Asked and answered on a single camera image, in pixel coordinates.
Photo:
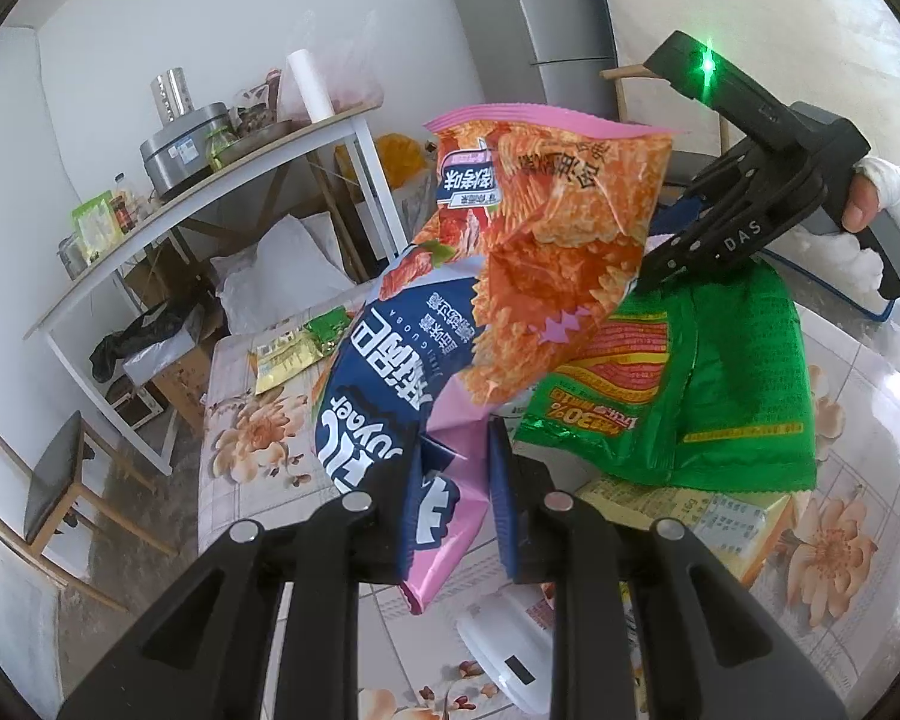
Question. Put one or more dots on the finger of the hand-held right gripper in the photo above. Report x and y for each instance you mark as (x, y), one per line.
(727, 169)
(727, 244)

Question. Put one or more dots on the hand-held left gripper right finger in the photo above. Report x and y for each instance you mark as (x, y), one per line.
(504, 510)

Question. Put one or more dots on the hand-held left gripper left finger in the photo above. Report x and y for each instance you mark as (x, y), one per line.
(379, 540)

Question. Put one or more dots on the blue and pink snack packet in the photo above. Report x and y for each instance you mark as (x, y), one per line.
(375, 405)

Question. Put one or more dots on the orange chip packet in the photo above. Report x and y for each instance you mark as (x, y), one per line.
(570, 240)

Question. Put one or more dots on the person's right hand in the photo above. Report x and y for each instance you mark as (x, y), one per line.
(896, 191)

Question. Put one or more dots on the person's white fluffy clothing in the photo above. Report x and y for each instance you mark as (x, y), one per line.
(832, 262)

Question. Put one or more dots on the white plastic cup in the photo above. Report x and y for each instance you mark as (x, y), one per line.
(495, 652)

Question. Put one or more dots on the floral tablecloth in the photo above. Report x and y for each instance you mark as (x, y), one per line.
(255, 450)

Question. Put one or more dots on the yellow and green snack packet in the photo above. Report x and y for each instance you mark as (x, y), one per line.
(289, 360)

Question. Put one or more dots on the pale yellow flat packet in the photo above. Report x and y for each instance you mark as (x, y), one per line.
(727, 521)

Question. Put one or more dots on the grey refrigerator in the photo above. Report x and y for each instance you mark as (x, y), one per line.
(540, 15)

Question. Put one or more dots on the cardboard box with grey bag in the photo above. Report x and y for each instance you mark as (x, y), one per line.
(184, 382)

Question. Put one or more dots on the white plastic bag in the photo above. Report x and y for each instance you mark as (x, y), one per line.
(285, 270)

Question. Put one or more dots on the grey plastic bag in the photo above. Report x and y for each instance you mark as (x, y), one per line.
(420, 202)

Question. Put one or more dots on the black cloth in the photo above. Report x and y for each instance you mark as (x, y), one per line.
(142, 330)

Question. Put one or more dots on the yellow plastic bag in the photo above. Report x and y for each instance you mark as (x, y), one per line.
(405, 161)

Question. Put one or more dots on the wooden chair with dark seat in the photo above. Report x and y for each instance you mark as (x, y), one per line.
(52, 480)

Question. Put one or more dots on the white side table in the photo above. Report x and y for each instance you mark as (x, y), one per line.
(379, 180)

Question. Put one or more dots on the clear plastic bag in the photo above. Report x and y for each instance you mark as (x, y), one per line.
(356, 82)

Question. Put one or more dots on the metal tray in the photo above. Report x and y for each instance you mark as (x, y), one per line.
(259, 141)

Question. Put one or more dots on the small glass jar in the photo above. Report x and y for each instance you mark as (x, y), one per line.
(71, 259)

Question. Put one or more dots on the dark sauce bottle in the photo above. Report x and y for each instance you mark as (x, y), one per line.
(124, 210)

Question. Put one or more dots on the white paper towel roll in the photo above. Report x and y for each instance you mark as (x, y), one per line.
(311, 86)

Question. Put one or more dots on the green packet with white label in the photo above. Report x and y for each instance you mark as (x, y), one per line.
(94, 225)

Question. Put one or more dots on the grey rice cooker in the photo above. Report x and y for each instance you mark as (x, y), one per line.
(184, 150)

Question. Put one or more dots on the steel canister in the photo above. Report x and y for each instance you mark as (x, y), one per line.
(172, 94)

